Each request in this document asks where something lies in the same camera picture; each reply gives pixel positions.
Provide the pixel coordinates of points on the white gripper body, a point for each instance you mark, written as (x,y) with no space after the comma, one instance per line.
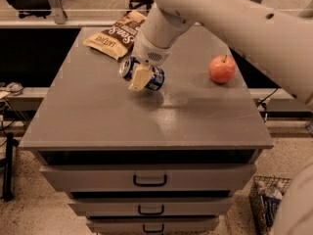
(148,51)

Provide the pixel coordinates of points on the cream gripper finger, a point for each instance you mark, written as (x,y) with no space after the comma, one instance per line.
(141,77)

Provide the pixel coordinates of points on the blue pepsi can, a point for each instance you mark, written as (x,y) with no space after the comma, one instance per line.
(128,66)

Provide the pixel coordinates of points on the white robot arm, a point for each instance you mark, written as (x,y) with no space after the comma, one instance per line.
(278,44)

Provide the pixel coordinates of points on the brown chip bag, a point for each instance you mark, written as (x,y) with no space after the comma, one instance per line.
(117,40)

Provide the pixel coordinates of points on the black office chair centre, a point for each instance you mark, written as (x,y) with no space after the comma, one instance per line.
(136,4)

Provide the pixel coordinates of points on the red apple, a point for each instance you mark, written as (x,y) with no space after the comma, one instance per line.
(222,69)

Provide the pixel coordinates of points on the grey drawer cabinet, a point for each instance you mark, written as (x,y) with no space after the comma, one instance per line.
(89,116)

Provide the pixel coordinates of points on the black stand at left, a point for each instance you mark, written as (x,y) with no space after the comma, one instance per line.
(11,143)

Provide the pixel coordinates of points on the snack packets in basket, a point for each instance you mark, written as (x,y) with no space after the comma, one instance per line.
(271,198)

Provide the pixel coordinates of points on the top drawer with black handle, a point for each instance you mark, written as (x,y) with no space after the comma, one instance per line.
(148,177)

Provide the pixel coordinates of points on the drawer with black handle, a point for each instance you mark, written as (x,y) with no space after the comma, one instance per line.
(152,226)
(151,206)
(148,177)

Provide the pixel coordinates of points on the middle drawer with black handle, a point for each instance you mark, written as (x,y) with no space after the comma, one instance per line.
(151,206)

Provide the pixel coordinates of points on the bottom drawer with black handle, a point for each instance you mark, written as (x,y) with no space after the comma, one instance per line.
(152,226)

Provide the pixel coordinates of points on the wire basket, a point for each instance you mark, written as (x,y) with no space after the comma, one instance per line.
(257,210)

